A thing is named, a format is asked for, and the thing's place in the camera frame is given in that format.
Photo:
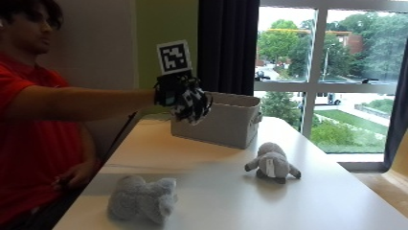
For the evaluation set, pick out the grey fabric storage basket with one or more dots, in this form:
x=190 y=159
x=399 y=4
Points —
x=224 y=123

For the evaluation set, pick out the white marker cube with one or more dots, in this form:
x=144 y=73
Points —
x=173 y=57

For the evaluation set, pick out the the person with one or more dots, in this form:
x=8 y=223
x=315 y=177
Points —
x=37 y=111

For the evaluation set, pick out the light blue-grey plush toy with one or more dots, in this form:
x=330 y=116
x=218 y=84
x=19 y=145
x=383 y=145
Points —
x=142 y=199

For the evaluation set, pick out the dark curtain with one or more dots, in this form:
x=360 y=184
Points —
x=398 y=121
x=228 y=44

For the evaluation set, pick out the white window frame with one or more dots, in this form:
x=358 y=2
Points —
x=317 y=83

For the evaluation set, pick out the grey plush toy with tag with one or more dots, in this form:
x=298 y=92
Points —
x=271 y=163

